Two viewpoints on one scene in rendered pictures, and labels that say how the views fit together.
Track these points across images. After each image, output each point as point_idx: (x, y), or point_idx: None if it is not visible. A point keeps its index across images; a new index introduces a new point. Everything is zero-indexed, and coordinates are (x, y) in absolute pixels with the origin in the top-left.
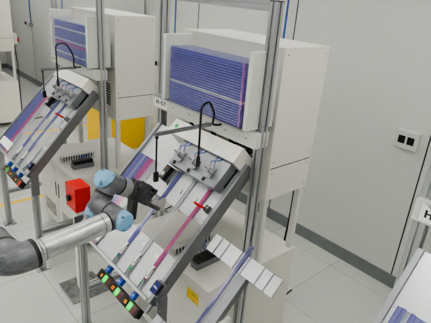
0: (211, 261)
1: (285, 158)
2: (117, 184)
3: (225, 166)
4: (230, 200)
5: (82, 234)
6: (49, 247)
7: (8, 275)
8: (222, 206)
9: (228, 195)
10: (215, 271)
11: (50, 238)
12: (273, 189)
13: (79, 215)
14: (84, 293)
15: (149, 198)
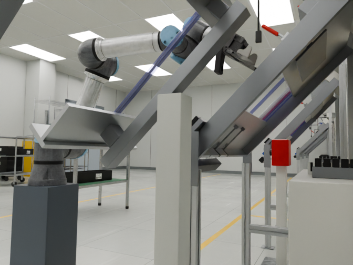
0: (347, 174)
1: None
2: (197, 25)
3: None
4: (322, 17)
5: (130, 37)
6: (104, 40)
7: (81, 59)
8: (304, 25)
9: (315, 8)
10: (341, 180)
11: (110, 38)
12: None
13: (278, 172)
14: (243, 231)
15: (236, 49)
